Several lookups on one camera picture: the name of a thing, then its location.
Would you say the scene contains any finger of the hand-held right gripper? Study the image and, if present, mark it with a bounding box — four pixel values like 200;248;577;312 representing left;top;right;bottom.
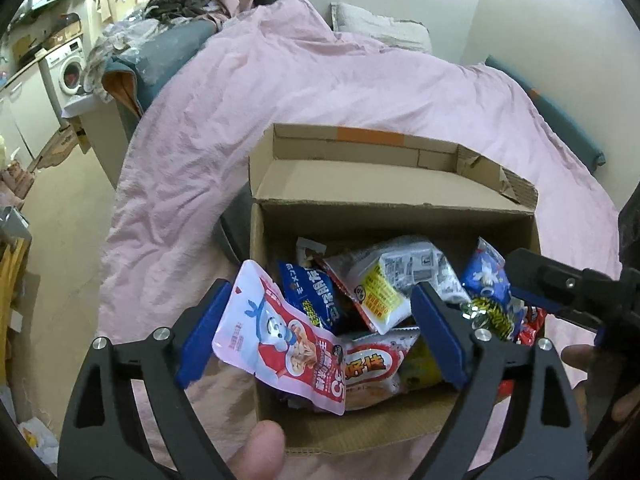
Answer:
504;247;622;307
510;286;608;334

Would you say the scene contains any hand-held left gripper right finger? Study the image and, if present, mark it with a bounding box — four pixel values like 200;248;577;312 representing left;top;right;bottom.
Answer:
410;281;588;480

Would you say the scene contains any red snack bag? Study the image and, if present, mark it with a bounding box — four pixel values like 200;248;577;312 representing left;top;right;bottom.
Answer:
510;305;548;346

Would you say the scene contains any white washing machine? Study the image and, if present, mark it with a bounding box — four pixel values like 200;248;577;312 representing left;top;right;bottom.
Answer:
40;37;86;108

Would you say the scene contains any white storage chest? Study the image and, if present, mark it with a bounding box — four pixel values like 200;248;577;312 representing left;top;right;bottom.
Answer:
62;95;136;191

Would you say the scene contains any yellow black snack packet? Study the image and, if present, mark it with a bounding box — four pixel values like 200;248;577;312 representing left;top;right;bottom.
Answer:
462;295;516;343

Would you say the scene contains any white bag red round label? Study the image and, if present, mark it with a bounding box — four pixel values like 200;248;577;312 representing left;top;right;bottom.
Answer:
340;327;421;411

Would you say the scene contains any white packet yellow label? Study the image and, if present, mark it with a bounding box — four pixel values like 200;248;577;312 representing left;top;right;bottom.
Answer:
322;234;471;335

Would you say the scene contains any teal bolster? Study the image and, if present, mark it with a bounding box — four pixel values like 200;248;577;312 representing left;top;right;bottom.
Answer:
484;56;607;171

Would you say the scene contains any person's left hand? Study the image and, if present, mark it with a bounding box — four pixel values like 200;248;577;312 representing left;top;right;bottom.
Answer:
219;420;288;480

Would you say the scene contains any grey pillow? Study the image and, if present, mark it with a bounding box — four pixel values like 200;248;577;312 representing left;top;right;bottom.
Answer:
330;2;432;53

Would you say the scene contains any brown floor rug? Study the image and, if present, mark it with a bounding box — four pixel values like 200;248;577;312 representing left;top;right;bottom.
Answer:
27;125;76;171

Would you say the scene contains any wooden rack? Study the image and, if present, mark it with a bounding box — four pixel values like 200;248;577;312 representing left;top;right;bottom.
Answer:
0;237;33;386

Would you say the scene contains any pile of clothes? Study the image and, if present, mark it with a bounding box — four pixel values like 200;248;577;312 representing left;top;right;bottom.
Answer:
82;0;236;101

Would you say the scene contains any white plastic bag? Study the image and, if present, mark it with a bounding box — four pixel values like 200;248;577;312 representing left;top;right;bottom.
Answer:
17;417;61;471

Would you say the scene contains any dark blue snack packet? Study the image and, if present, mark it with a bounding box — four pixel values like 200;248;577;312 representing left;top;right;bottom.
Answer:
276;260;341;333

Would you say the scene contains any person's right hand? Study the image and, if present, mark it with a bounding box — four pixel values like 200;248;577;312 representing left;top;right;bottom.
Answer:
560;344;640;423

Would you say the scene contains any dark grey cloth item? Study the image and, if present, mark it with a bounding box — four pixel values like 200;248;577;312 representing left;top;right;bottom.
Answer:
220;185;253;261

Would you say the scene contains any pink white snack pouch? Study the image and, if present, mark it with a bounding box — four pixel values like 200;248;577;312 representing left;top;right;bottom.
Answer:
211;259;347;415

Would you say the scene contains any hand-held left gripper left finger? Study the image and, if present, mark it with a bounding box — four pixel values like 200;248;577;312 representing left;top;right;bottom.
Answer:
57;277;236;480

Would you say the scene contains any brown cardboard box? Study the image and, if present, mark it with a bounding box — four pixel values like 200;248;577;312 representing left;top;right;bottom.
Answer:
248;122;543;456

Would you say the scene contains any blue white snack packet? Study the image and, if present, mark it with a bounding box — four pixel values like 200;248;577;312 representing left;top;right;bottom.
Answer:
460;237;513;306

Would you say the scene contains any teal folded quilt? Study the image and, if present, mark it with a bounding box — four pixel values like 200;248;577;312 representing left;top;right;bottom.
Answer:
102;22;221;116

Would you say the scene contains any white kitchen cabinet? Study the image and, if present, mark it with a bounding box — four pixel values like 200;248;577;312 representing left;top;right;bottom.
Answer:
0;65;61;161

